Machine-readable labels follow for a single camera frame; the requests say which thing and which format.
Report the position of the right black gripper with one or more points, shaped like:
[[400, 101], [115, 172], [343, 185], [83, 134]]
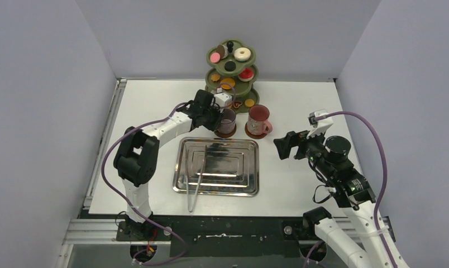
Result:
[[294, 143]]

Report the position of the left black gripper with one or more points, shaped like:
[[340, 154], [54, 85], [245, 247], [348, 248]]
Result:
[[219, 114]]

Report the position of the grey purple mug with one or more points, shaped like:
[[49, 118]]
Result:
[[228, 121]]

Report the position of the brown wooden coaster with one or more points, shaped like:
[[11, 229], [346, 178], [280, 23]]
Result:
[[267, 130], [226, 135]]

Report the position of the brown heart cookie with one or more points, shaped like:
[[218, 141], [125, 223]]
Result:
[[237, 104]]

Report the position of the pink floral mug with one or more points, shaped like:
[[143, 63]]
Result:
[[258, 116]]

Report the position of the orange round cake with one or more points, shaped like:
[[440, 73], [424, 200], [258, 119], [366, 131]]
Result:
[[227, 83]]

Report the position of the round tan biscuit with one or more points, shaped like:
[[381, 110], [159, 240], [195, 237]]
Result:
[[249, 103]]

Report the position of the black sandwich cookie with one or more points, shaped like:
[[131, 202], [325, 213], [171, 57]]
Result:
[[230, 66]]

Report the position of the red frosted donut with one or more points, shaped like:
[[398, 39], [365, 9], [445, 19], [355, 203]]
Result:
[[247, 75]]

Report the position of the pink macaron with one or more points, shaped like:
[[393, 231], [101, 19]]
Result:
[[215, 57]]

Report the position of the chocolate white half cake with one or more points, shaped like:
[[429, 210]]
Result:
[[222, 50]]

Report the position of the white ring donut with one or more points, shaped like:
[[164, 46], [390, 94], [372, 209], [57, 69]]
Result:
[[242, 54]]

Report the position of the metal serving tongs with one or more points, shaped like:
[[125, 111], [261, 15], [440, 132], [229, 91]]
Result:
[[192, 200]]

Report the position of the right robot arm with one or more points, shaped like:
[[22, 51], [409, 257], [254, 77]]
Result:
[[328, 158]]

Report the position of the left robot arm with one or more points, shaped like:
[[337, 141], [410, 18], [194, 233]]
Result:
[[138, 149]]

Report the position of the green three-tier serving stand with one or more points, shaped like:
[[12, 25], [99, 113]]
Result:
[[242, 90]]

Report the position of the stainless steel tray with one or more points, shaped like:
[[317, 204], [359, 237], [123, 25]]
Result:
[[232, 166]]

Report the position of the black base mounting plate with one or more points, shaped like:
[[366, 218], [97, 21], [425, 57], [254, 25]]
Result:
[[214, 236]]

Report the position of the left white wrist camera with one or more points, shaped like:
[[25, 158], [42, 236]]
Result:
[[222, 98]]

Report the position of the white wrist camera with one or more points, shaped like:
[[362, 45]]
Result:
[[320, 122], [222, 98]]

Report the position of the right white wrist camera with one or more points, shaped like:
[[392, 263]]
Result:
[[320, 122]]

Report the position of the aluminium rail left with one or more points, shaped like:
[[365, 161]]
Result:
[[90, 240]]

